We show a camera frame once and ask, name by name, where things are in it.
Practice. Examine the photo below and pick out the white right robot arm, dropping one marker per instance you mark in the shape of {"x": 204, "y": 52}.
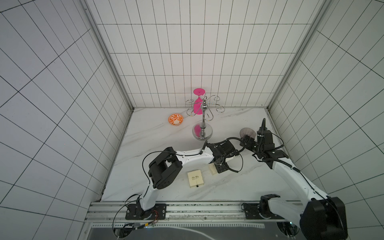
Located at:
{"x": 319, "y": 217}

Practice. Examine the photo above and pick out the purple striped glass bowl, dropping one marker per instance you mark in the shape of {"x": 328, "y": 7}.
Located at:
{"x": 247, "y": 133}

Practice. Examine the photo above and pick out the pink goblet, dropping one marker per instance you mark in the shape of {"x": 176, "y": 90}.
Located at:
{"x": 200, "y": 93}

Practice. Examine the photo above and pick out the chrome jewelry stand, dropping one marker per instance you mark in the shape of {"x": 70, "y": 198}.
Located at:
{"x": 203, "y": 131}

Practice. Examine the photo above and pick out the orange patterned small bowl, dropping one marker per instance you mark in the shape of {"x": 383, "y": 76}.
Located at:
{"x": 175, "y": 119}

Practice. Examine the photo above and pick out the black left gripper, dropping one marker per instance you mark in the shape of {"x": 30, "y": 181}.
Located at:
{"x": 223, "y": 149}

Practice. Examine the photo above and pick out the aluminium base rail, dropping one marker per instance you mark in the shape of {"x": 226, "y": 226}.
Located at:
{"x": 117, "y": 213}

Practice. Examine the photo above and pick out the cream jewelry box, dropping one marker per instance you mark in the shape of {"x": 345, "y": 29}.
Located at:
{"x": 195, "y": 178}
{"x": 213, "y": 169}

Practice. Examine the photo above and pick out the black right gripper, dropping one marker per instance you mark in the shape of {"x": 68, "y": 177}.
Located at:
{"x": 250, "y": 142}

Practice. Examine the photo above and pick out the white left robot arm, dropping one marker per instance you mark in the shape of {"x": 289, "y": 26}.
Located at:
{"x": 165, "y": 168}

